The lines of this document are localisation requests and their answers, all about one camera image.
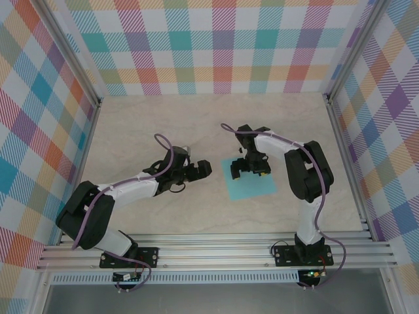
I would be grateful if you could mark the circuit board with green light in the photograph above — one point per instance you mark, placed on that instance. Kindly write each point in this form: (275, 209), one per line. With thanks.
(314, 274)

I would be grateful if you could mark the small black circuit board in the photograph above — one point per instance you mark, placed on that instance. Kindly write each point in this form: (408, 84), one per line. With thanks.
(124, 277)

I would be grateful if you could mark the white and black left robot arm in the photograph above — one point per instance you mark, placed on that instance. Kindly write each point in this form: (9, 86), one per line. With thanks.
(137, 191)

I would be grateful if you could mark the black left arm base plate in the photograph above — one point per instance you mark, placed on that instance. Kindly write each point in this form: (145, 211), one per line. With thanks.
(150, 255)

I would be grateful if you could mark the aluminium mounting rail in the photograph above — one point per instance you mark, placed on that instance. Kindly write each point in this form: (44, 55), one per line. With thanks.
(212, 252)

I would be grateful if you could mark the aluminium side rail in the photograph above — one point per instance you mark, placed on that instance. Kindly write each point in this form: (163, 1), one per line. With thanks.
(78, 173)
(346, 153)

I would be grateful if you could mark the light blue cloth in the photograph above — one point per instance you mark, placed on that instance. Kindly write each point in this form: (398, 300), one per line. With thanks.
(248, 189)

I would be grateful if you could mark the grey metal panel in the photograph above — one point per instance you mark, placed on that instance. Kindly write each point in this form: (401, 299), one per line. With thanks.
(212, 299)

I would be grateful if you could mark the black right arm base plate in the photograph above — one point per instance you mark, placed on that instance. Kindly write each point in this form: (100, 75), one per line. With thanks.
(283, 256)

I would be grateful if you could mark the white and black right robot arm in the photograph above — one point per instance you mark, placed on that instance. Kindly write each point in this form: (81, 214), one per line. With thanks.
(307, 225)

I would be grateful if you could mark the aluminium corner post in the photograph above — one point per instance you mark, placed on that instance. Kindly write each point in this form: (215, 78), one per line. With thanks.
(355, 49)
(72, 54)

